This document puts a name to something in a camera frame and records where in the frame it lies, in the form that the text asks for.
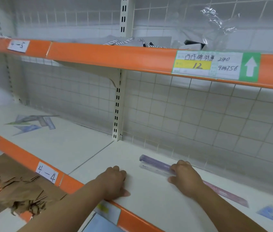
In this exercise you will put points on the grey-blue plastic ruler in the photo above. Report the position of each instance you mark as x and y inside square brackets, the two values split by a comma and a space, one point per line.
[48, 122]

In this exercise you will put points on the person's right forearm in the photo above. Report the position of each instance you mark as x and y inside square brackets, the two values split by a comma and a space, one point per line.
[223, 212]

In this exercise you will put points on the person's right thumb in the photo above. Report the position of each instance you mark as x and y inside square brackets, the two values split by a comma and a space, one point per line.
[172, 180]

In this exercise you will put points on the person's left hand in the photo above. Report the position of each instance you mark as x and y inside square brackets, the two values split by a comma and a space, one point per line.
[111, 182]

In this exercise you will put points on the light blue flat packet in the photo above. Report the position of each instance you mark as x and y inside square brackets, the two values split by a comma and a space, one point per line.
[100, 224]

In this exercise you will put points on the cream slotted shelf upright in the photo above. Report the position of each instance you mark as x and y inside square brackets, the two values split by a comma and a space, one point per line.
[118, 111]

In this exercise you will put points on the purple plastic ruler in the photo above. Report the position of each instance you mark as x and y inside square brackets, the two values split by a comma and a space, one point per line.
[155, 164]

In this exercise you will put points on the green plastic set square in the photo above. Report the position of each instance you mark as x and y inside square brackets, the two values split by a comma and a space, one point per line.
[15, 122]

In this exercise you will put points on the cream shelf bracket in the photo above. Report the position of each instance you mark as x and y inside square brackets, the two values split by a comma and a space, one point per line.
[95, 71]

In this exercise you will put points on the white and yellow shelf label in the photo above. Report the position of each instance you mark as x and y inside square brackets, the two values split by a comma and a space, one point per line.
[107, 211]

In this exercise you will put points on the person's left forearm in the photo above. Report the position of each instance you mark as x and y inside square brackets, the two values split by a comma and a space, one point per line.
[64, 210]

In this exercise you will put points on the orange-edged metal shelf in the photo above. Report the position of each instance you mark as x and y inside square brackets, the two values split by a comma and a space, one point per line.
[126, 59]
[61, 144]

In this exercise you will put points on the pile of brown paper bags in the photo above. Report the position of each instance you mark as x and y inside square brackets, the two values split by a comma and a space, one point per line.
[18, 186]

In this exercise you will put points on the clear plastic wrapping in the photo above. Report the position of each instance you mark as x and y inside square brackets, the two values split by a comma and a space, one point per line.
[213, 24]

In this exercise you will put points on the person's left thumb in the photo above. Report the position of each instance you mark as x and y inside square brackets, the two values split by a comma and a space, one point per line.
[124, 193]

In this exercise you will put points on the price label with green arrow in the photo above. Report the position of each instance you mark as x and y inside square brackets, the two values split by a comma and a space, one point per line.
[213, 66]

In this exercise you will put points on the person's right hand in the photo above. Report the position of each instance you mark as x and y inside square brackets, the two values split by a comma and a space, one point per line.
[187, 180]

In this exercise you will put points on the white handwritten paper label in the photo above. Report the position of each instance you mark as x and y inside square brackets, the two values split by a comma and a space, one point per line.
[18, 45]
[46, 172]

